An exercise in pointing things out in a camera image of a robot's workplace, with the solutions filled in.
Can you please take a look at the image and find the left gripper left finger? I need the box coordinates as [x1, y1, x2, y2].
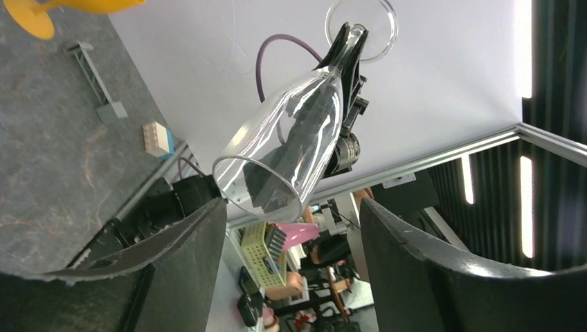
[1, 199, 227, 331]

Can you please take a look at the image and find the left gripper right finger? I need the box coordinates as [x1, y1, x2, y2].
[360, 199, 586, 331]

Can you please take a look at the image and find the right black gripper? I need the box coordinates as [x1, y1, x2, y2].
[243, 22, 369, 213]

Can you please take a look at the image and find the clear wine glass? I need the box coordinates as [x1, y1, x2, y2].
[213, 1, 398, 222]

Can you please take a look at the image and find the yellow wine glass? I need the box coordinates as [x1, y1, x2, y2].
[2, 0, 145, 40]

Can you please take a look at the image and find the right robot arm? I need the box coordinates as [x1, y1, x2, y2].
[71, 23, 370, 269]

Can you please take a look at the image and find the yellow green basket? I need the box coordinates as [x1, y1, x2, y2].
[241, 223, 287, 288]

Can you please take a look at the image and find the pink object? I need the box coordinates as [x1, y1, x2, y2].
[276, 223, 320, 250]

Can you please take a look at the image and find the white blue block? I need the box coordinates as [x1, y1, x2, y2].
[143, 121, 174, 160]

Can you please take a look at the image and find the grey metal bracket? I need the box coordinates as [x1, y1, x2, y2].
[64, 41, 128, 124]

